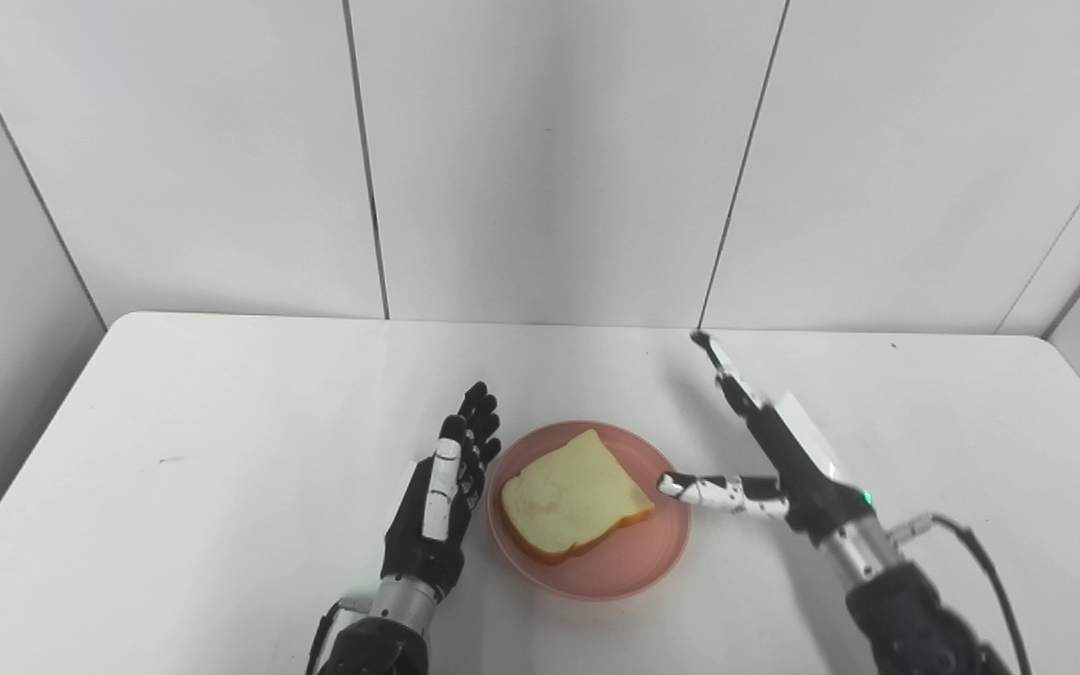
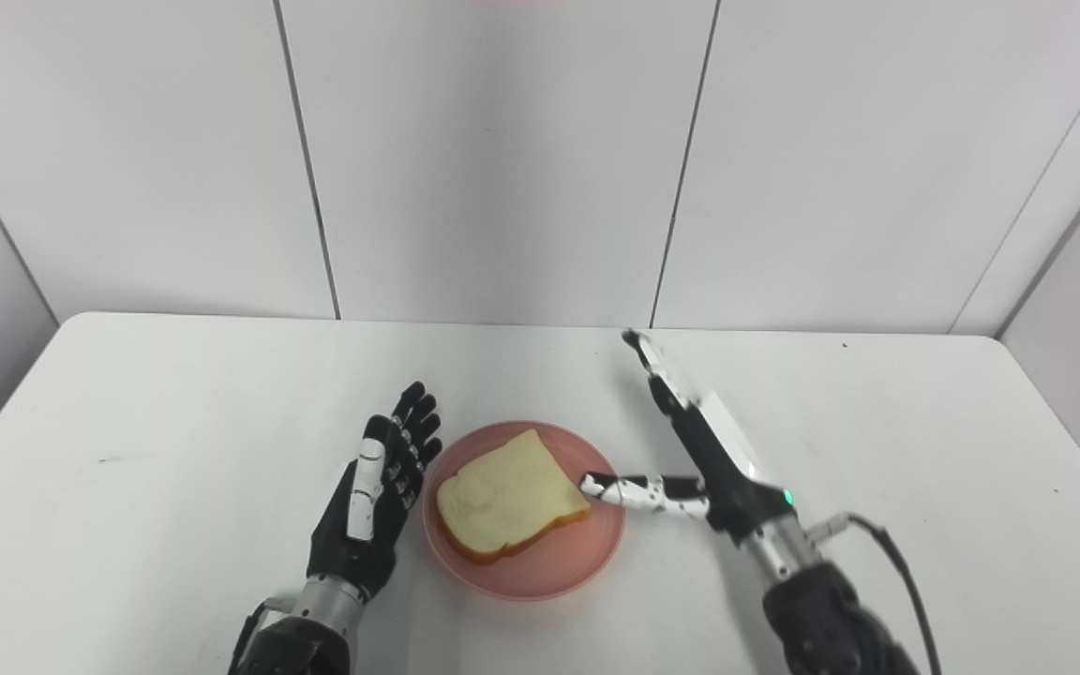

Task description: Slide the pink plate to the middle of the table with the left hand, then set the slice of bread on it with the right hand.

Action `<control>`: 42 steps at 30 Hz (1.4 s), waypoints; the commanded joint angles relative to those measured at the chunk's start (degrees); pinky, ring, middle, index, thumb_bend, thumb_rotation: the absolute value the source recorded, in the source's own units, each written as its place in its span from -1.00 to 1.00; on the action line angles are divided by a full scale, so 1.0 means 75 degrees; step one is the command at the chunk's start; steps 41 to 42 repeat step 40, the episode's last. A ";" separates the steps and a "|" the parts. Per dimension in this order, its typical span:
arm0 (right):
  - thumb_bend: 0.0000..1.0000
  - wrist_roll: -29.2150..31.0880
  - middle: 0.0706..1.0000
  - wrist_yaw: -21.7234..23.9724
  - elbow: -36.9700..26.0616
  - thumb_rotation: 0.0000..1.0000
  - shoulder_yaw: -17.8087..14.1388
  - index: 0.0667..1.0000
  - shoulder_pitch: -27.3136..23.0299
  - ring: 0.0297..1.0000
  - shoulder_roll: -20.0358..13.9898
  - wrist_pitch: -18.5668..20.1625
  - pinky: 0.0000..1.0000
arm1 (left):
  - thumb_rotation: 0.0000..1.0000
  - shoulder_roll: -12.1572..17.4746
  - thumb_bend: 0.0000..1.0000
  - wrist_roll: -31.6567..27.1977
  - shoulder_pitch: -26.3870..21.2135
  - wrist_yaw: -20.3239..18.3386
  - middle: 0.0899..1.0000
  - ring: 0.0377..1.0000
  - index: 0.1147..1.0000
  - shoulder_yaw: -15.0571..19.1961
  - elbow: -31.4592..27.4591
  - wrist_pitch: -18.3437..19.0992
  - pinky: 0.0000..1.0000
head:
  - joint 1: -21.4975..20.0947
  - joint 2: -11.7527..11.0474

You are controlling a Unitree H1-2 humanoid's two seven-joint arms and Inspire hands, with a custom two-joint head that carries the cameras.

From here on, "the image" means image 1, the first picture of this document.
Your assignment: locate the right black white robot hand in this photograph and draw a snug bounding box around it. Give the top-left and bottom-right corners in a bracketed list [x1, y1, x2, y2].
[657, 331, 877, 547]

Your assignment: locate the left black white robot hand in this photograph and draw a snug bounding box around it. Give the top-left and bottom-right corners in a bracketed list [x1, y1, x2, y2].
[380, 381, 503, 599]

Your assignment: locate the slice of white bread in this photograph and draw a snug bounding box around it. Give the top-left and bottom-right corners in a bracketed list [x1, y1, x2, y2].
[500, 428, 656, 565]

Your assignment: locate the pink round plate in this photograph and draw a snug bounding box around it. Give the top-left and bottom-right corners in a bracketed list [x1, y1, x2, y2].
[487, 421, 692, 602]

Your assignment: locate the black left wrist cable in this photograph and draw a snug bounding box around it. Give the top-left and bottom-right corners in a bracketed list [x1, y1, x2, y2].
[304, 596, 377, 675]

